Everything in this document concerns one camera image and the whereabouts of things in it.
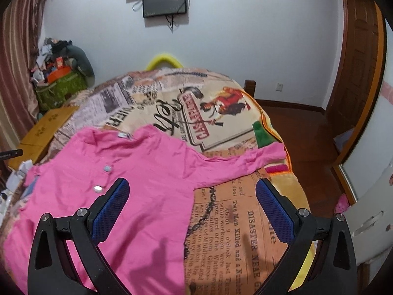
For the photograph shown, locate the crumpled white papers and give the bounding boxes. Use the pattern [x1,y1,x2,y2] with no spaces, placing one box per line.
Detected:
[0,159,33,221]

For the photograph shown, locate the wooden lap desk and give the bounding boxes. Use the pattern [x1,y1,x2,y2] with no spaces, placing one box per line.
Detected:
[6,106,79,170]

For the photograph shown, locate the white cabinet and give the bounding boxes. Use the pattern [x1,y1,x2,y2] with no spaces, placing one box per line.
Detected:
[342,82,392,264]

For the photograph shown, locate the wall power socket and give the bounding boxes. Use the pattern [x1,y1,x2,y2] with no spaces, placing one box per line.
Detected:
[276,83,283,92]

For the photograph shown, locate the striped brown curtain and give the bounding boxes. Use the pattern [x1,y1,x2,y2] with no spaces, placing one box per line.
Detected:
[1,0,45,151]

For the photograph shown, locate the wooden bed post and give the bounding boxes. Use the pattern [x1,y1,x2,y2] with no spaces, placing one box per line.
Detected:
[243,80,256,98]

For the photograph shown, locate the wooden door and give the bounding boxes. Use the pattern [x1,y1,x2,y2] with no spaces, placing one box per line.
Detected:
[326,0,386,164]

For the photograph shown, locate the green storage bag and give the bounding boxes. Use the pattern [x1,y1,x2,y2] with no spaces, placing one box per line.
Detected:
[35,71,87,111]

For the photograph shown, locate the newspaper print blanket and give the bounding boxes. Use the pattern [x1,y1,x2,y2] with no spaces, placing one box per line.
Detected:
[0,67,317,295]

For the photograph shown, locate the wall mounted black monitor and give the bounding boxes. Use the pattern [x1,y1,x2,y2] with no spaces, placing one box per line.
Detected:
[142,0,188,18]

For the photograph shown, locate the pink knit cardigan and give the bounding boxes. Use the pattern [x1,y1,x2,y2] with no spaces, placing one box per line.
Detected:
[3,125,286,294]

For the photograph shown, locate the orange box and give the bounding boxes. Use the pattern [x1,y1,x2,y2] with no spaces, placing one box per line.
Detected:
[47,66,72,84]

